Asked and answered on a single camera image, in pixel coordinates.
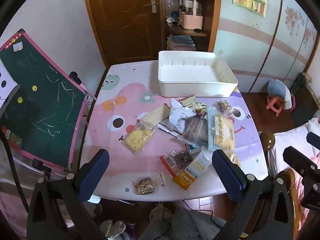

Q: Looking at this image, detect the small dark brown packet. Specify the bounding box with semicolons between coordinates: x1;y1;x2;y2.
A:
195;104;209;119

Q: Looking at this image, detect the clear printed snack packet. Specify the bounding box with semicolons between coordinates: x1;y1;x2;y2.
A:
157;116;209;148

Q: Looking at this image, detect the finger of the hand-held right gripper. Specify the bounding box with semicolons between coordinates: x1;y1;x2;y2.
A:
283;146;318;181
306;131;320;152

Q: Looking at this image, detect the stack of folded cloths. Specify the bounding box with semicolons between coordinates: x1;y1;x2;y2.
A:
166;34;197;51

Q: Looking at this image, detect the black cable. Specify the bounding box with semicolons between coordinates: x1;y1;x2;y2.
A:
0;127;30;213

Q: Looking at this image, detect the beige cracker packet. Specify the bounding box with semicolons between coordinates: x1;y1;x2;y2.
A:
139;104;170;128

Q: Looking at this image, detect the white plastic bin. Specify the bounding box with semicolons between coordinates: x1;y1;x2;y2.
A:
157;51;238;98

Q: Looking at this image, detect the large yellow cake packet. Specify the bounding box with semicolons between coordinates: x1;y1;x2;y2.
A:
207;106;237;152

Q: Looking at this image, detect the green chalkboard with pink frame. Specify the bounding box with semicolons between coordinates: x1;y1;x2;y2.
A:
0;29;97;173

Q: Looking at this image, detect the dark wooden cabinet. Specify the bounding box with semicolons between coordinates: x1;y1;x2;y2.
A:
290;72;320;128

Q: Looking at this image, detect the brown wooden door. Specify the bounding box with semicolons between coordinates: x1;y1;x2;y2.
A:
81;0;165;67

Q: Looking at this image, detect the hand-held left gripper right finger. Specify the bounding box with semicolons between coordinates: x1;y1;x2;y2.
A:
211;149;294;240

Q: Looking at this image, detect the white snack bag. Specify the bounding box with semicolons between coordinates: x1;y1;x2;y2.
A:
166;98;198;135

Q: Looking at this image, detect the orange and white snack bar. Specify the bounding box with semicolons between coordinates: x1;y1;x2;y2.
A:
172;146;213;190

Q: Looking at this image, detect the pink plastic stool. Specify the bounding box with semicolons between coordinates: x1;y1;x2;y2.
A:
266;96;284;117

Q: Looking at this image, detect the dark snack packet red label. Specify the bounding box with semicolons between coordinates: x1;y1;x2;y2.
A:
160;150;194;178

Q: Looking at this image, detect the wooden chair post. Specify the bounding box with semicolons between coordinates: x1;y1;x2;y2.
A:
259;131;275;155

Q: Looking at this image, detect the small pink stool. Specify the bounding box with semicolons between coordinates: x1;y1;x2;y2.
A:
267;79;293;110

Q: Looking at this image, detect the silver door handle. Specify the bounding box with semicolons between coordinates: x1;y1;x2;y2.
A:
144;0;158;13

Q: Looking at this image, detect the pale blue floral wardrobe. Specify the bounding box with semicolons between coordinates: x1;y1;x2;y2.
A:
212;0;320;93

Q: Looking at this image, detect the grey fluffy cloth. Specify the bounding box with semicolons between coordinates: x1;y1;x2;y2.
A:
145;201;228;240

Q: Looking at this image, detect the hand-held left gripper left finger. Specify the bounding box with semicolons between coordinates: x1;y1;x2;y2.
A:
26;149;110;240

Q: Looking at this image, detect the white pillow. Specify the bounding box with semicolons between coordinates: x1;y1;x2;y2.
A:
271;117;320;175

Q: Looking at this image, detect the pink handled basket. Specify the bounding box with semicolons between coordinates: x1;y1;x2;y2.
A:
179;0;204;29

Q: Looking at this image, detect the wooden corner shelf unit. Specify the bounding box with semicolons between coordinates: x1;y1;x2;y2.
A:
160;0;223;53

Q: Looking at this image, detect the yellow noodle snack packet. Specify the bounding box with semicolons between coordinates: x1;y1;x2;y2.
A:
122;120;158;153

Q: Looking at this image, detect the red-trimmed snack packet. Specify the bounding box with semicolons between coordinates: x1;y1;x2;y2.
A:
178;94;198;109

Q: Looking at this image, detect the clear nut cluster packet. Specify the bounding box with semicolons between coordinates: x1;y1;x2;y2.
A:
215;100;234;117
131;172;166;195

